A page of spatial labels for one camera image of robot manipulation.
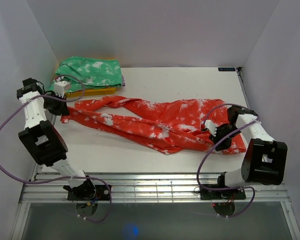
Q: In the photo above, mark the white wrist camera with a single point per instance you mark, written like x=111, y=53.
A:
x=209, y=126
x=60, y=88

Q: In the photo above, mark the yellow folded trousers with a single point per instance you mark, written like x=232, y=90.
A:
x=95, y=92

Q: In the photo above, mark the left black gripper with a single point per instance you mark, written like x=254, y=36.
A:
x=62, y=109

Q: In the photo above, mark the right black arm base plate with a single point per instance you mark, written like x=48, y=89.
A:
x=229, y=193

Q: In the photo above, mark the dark table label sticker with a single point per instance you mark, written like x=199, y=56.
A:
x=226, y=69

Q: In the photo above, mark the green tie-dye trousers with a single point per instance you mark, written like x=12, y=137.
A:
x=90, y=72

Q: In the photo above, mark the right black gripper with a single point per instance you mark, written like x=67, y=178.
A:
x=223, y=145

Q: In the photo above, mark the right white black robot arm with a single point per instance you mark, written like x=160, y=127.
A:
x=265, y=158

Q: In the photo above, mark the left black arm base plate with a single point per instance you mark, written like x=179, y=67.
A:
x=99, y=192

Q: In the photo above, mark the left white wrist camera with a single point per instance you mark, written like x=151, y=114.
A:
x=60, y=88

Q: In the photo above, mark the red tie-dye trousers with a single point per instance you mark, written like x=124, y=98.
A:
x=167, y=127

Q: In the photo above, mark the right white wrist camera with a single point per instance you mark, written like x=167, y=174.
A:
x=209, y=126

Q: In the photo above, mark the purple folded garment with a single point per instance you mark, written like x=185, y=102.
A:
x=123, y=81

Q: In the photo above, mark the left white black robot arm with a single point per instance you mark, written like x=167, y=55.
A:
x=41, y=139

